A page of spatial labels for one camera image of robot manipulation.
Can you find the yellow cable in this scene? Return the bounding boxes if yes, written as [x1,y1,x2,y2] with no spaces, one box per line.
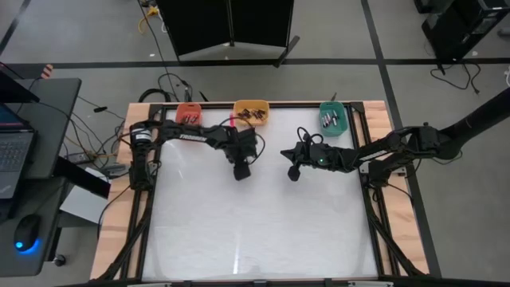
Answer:
[138,4,168,35]

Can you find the black folding screen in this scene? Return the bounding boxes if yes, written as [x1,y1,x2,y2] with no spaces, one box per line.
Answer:
[156,0,300,68]

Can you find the yellow plastic bin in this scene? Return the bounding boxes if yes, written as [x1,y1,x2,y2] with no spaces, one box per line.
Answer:
[233,99,271,127]

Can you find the long black floor cable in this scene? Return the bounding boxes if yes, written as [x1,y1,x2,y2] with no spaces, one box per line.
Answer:
[137,0,179,101]

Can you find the black coiled cable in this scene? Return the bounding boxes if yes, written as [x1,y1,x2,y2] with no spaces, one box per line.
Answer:
[138,88,172,104]

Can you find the teal plastic bin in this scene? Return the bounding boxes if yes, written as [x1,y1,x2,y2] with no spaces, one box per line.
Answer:
[319,100,348,138]

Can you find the white grey box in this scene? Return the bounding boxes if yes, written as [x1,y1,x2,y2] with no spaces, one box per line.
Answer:
[59,185,111,226]

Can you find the black cable with plug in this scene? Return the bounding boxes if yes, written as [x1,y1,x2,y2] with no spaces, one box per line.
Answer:
[429,62,482,96]

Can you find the black desk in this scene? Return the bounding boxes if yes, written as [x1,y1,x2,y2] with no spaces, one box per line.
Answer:
[0,77,83,278]

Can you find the black cable bundle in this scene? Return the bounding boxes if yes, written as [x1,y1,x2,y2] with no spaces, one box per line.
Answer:
[158,73,194,103]

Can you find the black tapered post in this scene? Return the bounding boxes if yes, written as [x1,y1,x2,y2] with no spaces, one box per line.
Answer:
[432,86,510,161]

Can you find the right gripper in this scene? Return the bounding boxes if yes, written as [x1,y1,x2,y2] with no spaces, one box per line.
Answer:
[280,142,335,171]

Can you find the black flat panel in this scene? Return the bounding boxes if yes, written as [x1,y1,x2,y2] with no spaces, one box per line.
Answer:
[53,155,112,199]

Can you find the black aluminium table frame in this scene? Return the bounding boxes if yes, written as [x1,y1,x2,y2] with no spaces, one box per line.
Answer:
[95,101,430,282]

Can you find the black computer mouse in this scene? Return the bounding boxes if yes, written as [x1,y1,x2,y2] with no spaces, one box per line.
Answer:
[14,214,42,254]

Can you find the grey laptop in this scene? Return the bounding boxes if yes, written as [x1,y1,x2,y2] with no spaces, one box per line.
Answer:
[0,104,36,200]

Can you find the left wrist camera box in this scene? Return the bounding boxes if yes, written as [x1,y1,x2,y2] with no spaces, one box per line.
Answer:
[233,161,252,182]

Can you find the small grey device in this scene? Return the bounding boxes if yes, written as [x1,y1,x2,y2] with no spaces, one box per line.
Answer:
[101,163,129,179]

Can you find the black computer tower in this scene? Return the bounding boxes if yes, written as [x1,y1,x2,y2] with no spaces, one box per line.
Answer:
[421,0,510,65]

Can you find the black flat screen lid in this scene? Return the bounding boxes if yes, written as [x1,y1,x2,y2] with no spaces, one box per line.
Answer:
[0,61,41,104]

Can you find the orange plastic bin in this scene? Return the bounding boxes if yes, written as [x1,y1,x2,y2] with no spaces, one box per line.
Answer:
[175,102,203,126]

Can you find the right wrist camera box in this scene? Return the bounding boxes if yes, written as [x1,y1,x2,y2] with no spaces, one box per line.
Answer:
[287,162,303,183]

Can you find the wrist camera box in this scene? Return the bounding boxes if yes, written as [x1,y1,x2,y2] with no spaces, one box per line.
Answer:
[287,162,303,183]
[233,161,252,182]

